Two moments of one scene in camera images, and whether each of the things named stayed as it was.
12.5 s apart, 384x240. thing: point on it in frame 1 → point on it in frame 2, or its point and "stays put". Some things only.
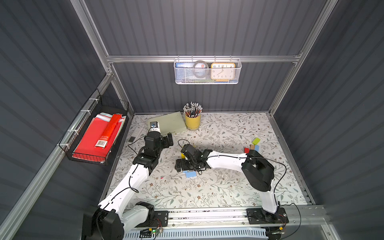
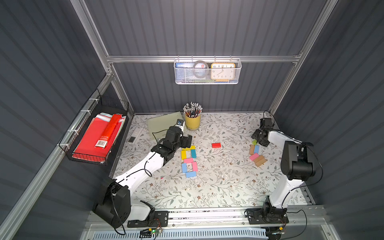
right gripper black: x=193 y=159 → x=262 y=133
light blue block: x=190 y=174 stays put
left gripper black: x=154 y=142 → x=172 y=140
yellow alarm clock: x=223 y=72 stays put
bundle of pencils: x=192 y=110 stays put
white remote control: x=135 y=135 stays put
